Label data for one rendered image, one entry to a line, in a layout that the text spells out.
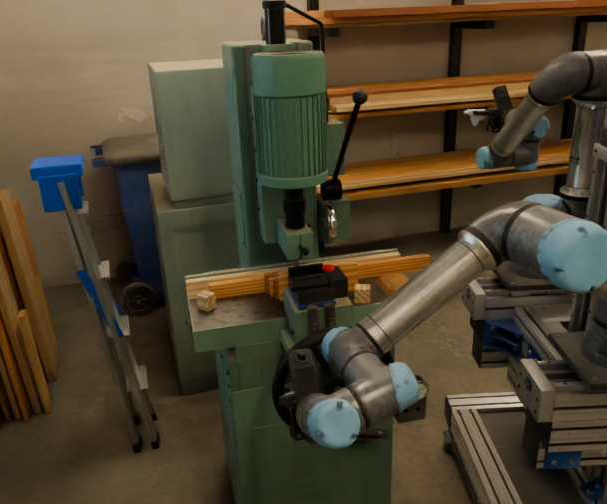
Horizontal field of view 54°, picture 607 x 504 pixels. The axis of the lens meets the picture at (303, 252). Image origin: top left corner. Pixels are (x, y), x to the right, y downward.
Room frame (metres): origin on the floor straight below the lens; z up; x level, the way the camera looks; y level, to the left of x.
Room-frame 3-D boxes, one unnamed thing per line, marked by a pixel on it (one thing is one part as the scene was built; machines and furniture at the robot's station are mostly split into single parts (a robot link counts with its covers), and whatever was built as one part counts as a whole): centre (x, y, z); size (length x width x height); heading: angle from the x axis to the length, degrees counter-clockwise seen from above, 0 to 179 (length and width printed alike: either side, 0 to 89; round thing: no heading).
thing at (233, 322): (1.35, -0.01, 0.87); 0.61 x 0.30 x 0.06; 103
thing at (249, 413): (1.57, 0.05, 0.36); 0.58 x 0.45 x 0.71; 13
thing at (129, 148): (3.29, 0.83, 0.48); 0.64 x 0.54 x 0.97; 109
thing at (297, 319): (1.27, -0.03, 0.92); 0.15 x 0.13 x 0.09; 103
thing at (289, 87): (1.46, 0.02, 1.35); 0.18 x 0.18 x 0.31
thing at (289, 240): (1.47, 0.02, 1.03); 0.14 x 0.07 x 0.09; 13
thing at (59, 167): (1.97, 0.76, 0.58); 0.27 x 0.25 x 1.16; 107
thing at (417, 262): (1.47, -0.05, 0.92); 0.62 x 0.02 x 0.04; 103
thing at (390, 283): (1.43, -0.25, 0.91); 0.12 x 0.09 x 0.03; 13
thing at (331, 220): (1.61, -0.08, 1.02); 0.12 x 0.03 x 0.12; 13
